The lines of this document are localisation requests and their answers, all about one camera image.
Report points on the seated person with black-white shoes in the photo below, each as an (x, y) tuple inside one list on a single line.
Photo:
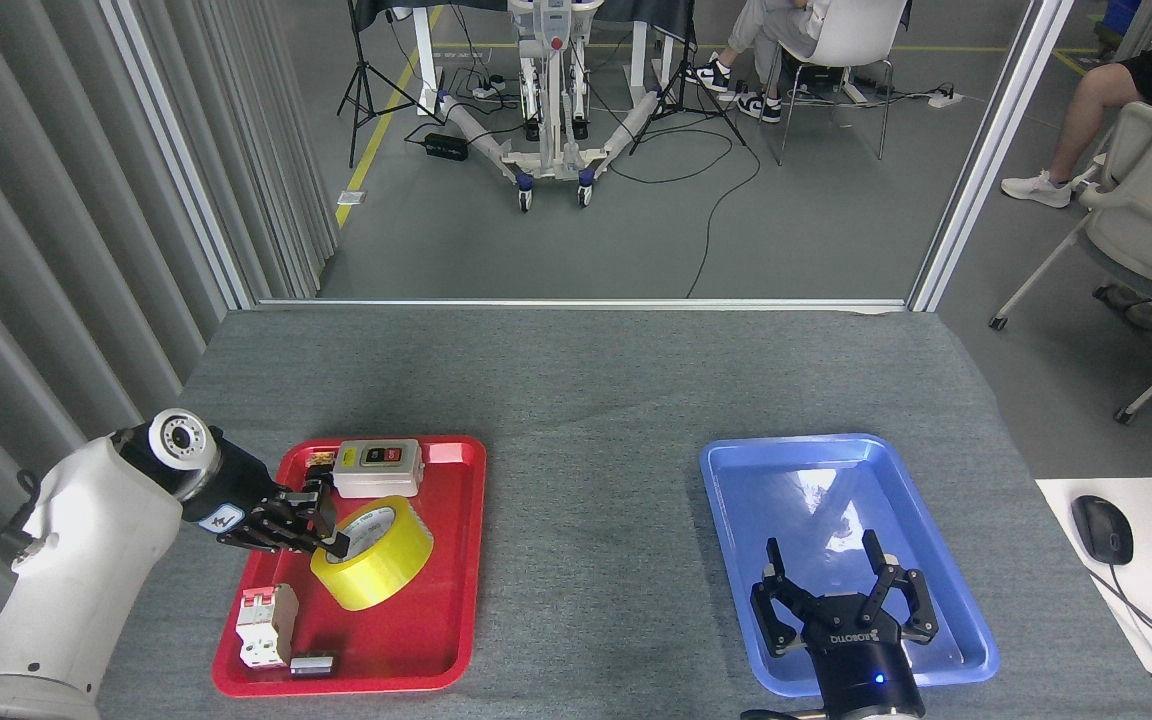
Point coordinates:
[(751, 30)]

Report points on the yellow tape roll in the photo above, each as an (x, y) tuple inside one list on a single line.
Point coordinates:
[(386, 580)]

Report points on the black tripod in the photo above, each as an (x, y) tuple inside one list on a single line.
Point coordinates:
[(683, 90), (366, 60)]

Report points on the black power adapter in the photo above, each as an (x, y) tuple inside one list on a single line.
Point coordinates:
[(446, 147)]

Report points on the white power strip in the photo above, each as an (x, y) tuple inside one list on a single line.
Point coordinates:
[(486, 92), (946, 99)]

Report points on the blue plastic tray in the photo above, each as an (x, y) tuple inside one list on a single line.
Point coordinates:
[(766, 500)]

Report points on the white circuit breaker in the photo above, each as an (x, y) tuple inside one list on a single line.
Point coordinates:
[(264, 625)]

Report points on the white shell chair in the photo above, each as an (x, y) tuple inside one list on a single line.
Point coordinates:
[(856, 30)]

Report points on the seated person with white shoes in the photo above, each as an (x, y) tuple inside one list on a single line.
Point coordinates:
[(1096, 110)]

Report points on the white side desk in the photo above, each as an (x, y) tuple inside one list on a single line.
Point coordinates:
[(1151, 500)]

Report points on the white desk with black cloth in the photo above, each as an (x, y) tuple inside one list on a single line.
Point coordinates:
[(425, 50)]

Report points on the black computer mouse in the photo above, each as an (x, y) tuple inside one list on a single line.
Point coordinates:
[(1102, 530)]

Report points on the red plastic tray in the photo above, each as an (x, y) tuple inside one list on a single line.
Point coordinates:
[(436, 620)]

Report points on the small black rectangular block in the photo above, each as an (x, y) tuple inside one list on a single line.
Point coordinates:
[(313, 665)]

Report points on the silver frame post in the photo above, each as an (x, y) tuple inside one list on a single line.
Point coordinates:
[(179, 150), (994, 150)]

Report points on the blue bin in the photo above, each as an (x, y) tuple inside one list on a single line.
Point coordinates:
[(1122, 14)]

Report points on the grey push button switch box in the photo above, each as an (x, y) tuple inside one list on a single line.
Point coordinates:
[(376, 482)]

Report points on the white wheeled stand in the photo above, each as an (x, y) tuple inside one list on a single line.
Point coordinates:
[(556, 150)]

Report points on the silver frame rail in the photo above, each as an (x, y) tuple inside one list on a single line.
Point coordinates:
[(536, 303)]

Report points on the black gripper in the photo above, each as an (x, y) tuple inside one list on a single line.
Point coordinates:
[(861, 665), (236, 490)]

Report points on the grey corrugated partition panel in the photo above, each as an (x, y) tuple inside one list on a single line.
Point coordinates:
[(36, 250)]

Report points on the grey felt table cover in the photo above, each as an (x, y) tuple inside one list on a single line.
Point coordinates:
[(586, 400)]

